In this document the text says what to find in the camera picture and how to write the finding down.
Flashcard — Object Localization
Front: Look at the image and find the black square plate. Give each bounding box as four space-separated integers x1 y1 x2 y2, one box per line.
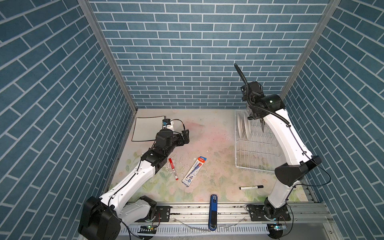
234 63 248 86

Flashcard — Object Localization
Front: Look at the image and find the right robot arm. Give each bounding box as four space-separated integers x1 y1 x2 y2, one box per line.
241 81 322 220

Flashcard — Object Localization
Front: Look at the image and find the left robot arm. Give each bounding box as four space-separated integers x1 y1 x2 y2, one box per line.
78 129 190 240

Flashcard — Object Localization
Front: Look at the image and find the red marker pen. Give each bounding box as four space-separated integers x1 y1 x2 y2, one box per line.
169 158 179 181

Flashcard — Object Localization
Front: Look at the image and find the white round plate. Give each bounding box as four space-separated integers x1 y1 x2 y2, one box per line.
244 112 252 141
237 113 245 140

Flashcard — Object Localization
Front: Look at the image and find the pen package red blue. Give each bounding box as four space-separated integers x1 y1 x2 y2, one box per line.
182 156 207 187

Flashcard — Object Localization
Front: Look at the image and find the blue black handheld device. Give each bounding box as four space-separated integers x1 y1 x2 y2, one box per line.
208 195 218 231

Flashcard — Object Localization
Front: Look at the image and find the black white marker pen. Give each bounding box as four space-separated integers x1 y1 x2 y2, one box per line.
239 185 264 190

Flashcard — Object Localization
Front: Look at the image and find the left circuit board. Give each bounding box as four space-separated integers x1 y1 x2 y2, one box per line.
138 226 157 236

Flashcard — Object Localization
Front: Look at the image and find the circuit board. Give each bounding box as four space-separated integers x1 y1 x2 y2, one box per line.
269 224 287 231
138 226 157 236

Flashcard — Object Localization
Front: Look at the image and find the right circuit board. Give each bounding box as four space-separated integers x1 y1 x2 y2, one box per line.
269 224 287 231

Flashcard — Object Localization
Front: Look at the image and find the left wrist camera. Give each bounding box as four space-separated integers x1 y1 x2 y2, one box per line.
162 119 174 131

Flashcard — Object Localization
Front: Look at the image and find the white wire dish rack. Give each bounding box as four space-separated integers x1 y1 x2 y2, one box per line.
235 110 286 173

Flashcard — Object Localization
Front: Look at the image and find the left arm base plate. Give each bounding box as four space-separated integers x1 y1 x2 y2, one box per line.
136 206 171 223

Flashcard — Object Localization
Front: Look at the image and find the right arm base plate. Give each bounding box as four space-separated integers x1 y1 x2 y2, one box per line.
246 204 291 222

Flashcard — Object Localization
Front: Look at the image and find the white cable duct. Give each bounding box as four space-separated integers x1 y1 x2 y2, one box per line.
129 224 270 237

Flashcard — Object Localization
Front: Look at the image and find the aluminium rail frame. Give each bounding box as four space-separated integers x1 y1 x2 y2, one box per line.
78 201 343 240

